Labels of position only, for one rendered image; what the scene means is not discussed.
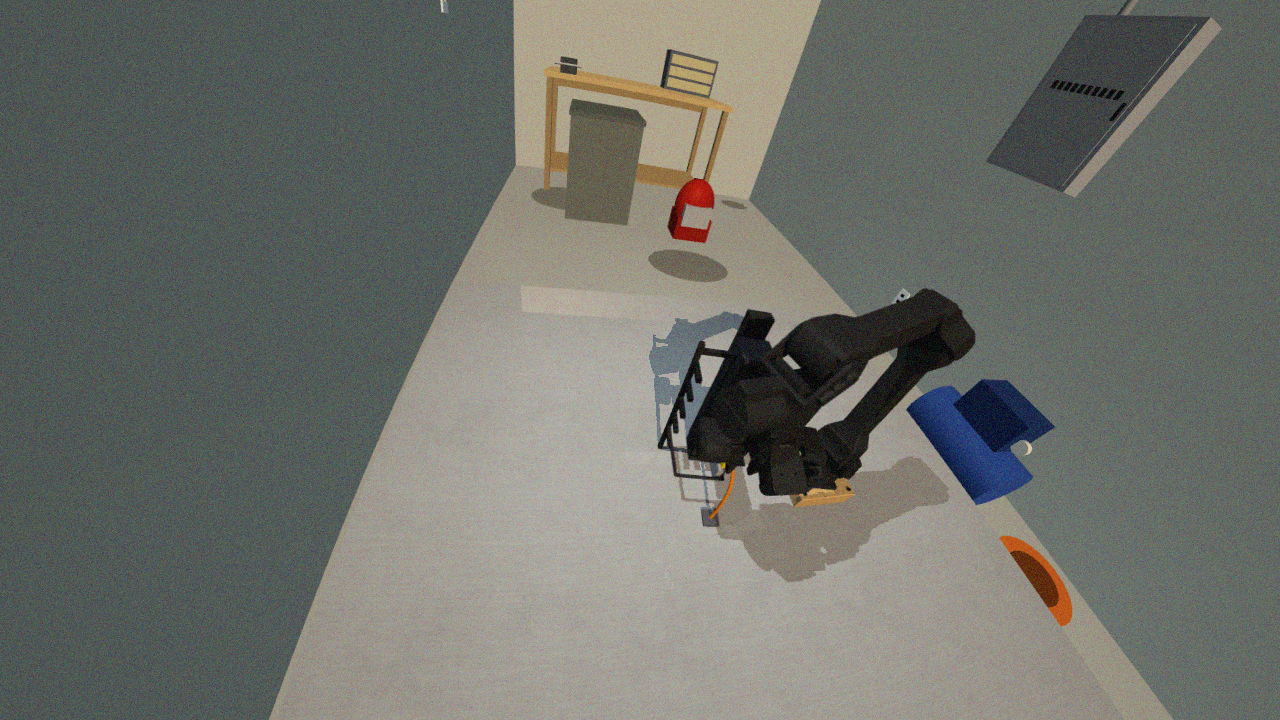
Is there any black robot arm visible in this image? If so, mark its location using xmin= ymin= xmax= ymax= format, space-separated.
xmin=713 ymin=290 xmax=977 ymax=496

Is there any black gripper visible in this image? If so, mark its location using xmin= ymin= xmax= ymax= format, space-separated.
xmin=694 ymin=416 xmax=827 ymax=474

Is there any orange cord with yellow and black plug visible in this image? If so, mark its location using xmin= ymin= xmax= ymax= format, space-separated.
xmin=709 ymin=462 xmax=735 ymax=519

